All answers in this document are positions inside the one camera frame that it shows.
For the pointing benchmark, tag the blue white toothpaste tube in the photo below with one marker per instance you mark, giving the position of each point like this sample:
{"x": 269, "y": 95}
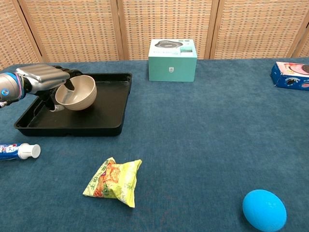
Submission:
{"x": 24, "y": 151}

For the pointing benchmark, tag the blue carpet table cover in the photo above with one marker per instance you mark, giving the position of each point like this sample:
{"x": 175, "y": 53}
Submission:
{"x": 181, "y": 135}

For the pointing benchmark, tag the woven wicker screen panel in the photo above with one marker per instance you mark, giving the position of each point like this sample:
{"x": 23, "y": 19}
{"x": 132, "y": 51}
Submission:
{"x": 12, "y": 36}
{"x": 256, "y": 29}
{"x": 304, "y": 46}
{"x": 169, "y": 19}
{"x": 72, "y": 29}

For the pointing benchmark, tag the blue cookie box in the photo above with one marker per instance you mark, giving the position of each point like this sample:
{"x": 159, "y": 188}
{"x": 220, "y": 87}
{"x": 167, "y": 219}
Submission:
{"x": 289, "y": 79}

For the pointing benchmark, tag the beige ribbed bowl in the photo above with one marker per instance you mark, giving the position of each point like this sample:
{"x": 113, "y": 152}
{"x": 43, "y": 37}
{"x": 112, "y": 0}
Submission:
{"x": 82, "y": 96}

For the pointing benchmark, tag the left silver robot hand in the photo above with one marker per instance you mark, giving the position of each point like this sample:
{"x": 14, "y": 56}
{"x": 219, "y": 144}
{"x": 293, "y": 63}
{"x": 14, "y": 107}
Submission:
{"x": 41, "y": 77}

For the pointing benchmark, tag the yellow-green snack packet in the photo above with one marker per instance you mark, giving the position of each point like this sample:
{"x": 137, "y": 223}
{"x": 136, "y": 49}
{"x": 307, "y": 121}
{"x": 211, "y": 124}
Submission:
{"x": 116, "y": 178}

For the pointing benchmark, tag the teal speaker box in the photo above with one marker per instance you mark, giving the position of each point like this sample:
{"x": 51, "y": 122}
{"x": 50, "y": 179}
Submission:
{"x": 171, "y": 70}

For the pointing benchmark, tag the black plastic tray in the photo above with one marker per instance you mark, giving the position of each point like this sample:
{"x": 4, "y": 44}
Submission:
{"x": 101, "y": 116}

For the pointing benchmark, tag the blue ball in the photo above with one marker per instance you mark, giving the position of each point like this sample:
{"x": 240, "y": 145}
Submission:
{"x": 264, "y": 210}

